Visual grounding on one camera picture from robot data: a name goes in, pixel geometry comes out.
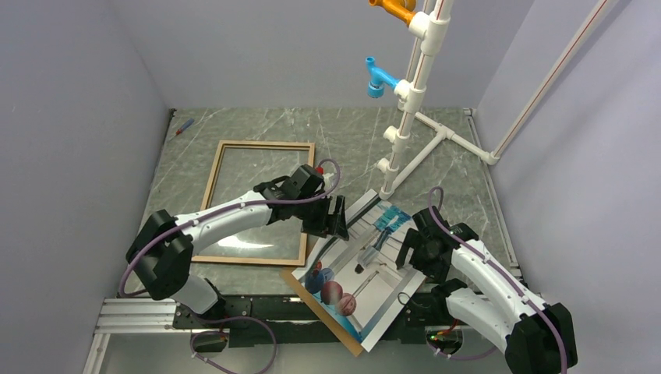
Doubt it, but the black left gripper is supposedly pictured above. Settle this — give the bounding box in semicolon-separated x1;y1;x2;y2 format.
294;193;349;241

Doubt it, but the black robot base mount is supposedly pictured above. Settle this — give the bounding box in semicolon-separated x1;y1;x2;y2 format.
162;279;468;356

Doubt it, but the clear acrylic sheet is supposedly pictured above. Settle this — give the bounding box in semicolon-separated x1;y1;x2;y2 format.
198;146;311;259

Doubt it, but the aluminium table edge rail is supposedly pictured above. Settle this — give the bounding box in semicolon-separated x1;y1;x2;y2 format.
83;298;177;374

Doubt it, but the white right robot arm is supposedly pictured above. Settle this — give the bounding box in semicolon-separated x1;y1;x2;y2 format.
396;206;578;373

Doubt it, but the light wooden picture frame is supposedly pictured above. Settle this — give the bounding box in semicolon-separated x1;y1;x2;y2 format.
192;139;316;268

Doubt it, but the blue pipe fitting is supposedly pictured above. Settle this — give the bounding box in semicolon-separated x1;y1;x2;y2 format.
365;56;400;98

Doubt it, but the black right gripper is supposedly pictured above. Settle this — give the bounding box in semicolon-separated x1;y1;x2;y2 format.
395;227;449;284

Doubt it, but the white pvc pipe stand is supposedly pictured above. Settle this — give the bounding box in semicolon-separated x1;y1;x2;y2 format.
376;1;616;200

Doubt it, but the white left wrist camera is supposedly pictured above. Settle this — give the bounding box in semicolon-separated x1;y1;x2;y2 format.
315;166;336;190

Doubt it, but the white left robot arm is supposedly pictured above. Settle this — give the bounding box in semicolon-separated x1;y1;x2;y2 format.
118;164;349;327

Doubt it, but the orange pipe fitting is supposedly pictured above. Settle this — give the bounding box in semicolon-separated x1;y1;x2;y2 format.
368;0;417;26

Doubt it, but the blue red screwdriver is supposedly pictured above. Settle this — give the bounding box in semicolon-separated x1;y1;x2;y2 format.
175;118;195;136

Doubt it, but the photo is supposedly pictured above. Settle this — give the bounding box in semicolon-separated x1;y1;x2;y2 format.
281;190;426;356

